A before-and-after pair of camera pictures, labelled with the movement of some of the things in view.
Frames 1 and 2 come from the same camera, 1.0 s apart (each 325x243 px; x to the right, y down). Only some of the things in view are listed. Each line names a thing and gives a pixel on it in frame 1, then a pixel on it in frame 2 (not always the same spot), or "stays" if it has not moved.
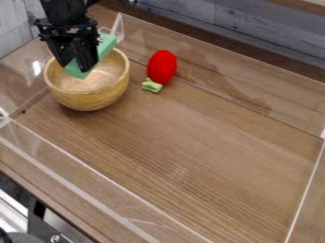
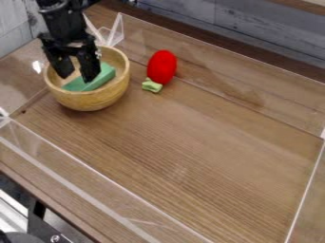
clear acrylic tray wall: x=80 y=193 stays
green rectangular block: x=106 y=44 -> x=106 y=74
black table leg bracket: x=47 y=232 stays
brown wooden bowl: x=99 y=89 stays
